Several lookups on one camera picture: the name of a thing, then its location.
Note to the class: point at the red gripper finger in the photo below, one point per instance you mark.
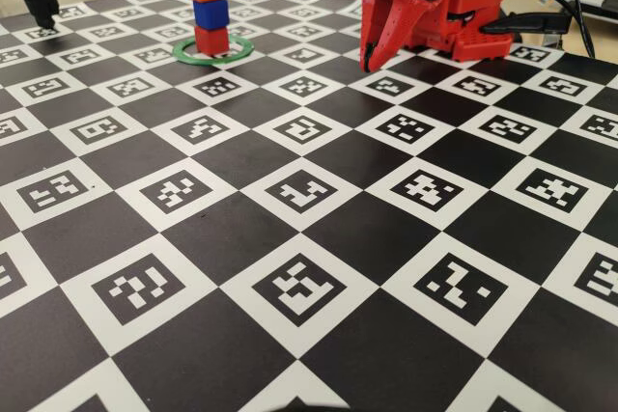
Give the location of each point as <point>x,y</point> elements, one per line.
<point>375,4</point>
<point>409,9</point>

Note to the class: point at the blue cube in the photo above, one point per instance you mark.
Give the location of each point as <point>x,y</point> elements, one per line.
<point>211,14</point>

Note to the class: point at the red cube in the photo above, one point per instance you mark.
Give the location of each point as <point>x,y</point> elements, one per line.
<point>211,40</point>

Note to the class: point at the black table clamp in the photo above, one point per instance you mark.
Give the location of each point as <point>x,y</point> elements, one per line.
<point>531,22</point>

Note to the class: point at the black white marker mat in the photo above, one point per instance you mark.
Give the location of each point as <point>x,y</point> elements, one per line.
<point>309,238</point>

